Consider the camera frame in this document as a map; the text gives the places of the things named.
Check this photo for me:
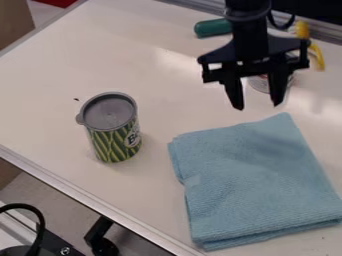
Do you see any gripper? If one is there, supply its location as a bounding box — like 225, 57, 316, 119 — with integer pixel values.
196, 16, 312, 111

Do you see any blue cloth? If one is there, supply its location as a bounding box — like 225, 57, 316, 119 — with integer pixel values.
166, 111, 342, 252

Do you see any silver pot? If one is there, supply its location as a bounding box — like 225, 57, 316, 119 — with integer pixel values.
247, 71, 297, 95

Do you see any yellow toy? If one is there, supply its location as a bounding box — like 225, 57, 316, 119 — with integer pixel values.
293, 20, 326, 72

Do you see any green toy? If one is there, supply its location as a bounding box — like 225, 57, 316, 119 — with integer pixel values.
192, 18, 236, 39

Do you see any green striped can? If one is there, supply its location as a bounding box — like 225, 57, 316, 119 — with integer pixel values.
74, 91, 143, 164

